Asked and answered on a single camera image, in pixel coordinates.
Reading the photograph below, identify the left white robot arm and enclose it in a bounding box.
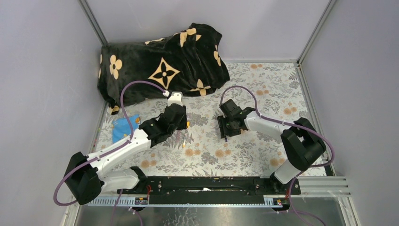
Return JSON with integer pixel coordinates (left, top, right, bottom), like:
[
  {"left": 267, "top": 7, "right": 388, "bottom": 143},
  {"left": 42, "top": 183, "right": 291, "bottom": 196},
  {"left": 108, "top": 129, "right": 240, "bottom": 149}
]
[{"left": 63, "top": 104, "right": 187, "bottom": 205}]

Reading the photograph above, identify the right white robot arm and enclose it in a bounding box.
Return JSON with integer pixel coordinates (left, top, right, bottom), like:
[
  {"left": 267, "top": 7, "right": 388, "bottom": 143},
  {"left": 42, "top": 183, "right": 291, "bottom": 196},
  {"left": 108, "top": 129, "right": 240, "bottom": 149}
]
[{"left": 217, "top": 99, "right": 327, "bottom": 194}]

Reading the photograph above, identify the blue cartoon cloth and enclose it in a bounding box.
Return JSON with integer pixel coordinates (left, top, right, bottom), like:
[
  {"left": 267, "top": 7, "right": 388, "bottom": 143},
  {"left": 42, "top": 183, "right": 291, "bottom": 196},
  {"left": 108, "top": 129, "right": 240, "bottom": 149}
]
[{"left": 112, "top": 114, "right": 141, "bottom": 143}]

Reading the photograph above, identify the black floral plush blanket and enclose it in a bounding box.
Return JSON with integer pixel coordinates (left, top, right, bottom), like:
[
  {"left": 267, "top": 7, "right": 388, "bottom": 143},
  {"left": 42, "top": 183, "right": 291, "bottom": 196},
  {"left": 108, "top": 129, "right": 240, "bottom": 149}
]
[{"left": 97, "top": 23, "right": 230, "bottom": 108}]

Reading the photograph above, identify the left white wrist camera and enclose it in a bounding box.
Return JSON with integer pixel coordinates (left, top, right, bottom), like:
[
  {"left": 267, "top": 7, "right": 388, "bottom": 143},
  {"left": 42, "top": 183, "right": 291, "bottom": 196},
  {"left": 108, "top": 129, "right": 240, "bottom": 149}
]
[{"left": 162, "top": 90, "right": 183, "bottom": 106}]

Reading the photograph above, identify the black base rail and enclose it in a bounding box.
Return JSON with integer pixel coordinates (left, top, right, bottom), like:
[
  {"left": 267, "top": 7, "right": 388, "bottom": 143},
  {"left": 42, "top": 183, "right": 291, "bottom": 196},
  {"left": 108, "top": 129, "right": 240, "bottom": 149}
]
[{"left": 122, "top": 167, "right": 301, "bottom": 205}]

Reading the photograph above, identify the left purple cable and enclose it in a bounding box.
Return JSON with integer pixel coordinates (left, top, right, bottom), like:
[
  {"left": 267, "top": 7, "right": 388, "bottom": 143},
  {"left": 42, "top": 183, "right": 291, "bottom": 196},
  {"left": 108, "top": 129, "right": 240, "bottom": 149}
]
[{"left": 53, "top": 80, "right": 170, "bottom": 208}]

